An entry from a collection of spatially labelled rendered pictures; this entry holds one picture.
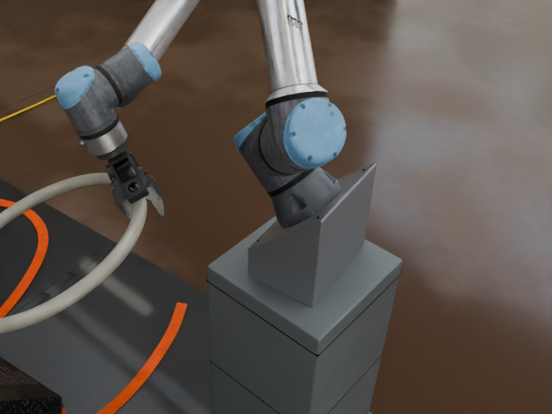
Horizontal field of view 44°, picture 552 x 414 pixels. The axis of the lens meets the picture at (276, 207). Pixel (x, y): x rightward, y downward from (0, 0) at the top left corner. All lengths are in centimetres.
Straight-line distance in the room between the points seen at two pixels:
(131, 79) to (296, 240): 56
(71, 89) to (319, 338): 85
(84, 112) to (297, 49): 50
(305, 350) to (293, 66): 73
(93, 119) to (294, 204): 56
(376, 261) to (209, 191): 171
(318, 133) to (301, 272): 40
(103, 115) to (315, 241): 58
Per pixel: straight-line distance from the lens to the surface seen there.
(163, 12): 166
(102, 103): 143
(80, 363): 280
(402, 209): 351
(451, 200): 364
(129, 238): 140
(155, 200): 156
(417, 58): 495
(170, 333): 283
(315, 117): 152
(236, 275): 187
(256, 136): 167
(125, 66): 145
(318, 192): 169
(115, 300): 299
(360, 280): 189
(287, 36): 158
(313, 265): 169
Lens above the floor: 218
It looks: 40 degrees down
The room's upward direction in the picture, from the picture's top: 3 degrees clockwise
